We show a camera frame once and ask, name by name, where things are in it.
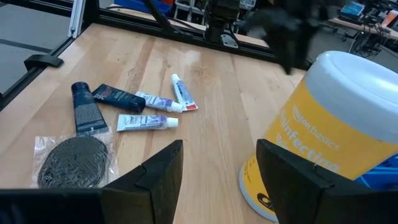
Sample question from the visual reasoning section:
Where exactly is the blue storage bin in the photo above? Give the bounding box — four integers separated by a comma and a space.
114, 0, 174, 17

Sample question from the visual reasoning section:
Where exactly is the white toothpaste blue red print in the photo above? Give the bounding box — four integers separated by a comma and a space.
170, 73, 199, 112

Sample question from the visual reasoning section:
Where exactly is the white purple toothpaste tube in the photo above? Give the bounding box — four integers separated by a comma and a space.
116, 114, 180, 133
135, 91, 185, 113

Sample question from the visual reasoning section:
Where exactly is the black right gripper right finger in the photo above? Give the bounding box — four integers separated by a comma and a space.
256, 138, 371, 224

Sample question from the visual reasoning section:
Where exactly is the black low camera mount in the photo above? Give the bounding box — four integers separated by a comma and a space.
24, 54, 65, 72

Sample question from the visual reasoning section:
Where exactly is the navy tube with white logo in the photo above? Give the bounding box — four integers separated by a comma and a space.
92, 83, 147, 114

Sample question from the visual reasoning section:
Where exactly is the black aluminium table frame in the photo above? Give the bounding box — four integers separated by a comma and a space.
0, 0, 312, 113

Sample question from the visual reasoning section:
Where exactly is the yellow disinfecting wipes canister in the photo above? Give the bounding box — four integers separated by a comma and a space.
238, 50, 398, 223

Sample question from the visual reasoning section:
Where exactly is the clear bag with black pad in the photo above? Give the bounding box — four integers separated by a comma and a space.
30, 133, 121, 190

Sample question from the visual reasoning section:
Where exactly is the silver aluminium post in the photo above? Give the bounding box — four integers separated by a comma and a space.
68, 0, 86, 39

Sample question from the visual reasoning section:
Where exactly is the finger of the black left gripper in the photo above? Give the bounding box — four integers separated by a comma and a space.
275, 27, 308, 76

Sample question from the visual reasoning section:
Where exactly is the cluttered wooden desk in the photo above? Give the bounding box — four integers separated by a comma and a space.
326, 0, 398, 43

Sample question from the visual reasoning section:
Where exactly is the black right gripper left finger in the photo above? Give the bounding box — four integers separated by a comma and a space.
101, 139, 185, 224

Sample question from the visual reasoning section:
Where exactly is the navy tube with text panel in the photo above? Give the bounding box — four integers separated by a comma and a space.
70, 81, 109, 136

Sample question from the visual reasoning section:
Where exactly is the blue plastic basket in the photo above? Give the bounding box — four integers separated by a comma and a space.
354, 152, 398, 191

